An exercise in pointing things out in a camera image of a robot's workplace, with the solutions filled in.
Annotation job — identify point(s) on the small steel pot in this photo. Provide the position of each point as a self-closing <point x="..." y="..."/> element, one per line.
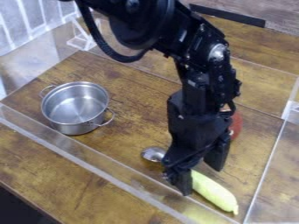
<point x="76" y="107"/>

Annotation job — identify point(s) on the black strip on table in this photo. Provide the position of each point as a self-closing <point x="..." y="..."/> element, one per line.
<point x="258" y="22"/>

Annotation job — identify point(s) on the clear acrylic triangle stand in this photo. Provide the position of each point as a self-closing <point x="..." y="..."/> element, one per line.
<point x="81" y="39"/>

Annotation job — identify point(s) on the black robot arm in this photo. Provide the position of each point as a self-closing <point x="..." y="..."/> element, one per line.
<point x="129" y="27"/>

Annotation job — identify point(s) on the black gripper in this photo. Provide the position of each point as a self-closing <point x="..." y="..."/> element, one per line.
<point x="200" y="138"/>

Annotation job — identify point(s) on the red toy mushroom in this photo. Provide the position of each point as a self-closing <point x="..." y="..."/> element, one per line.
<point x="235" y="127"/>

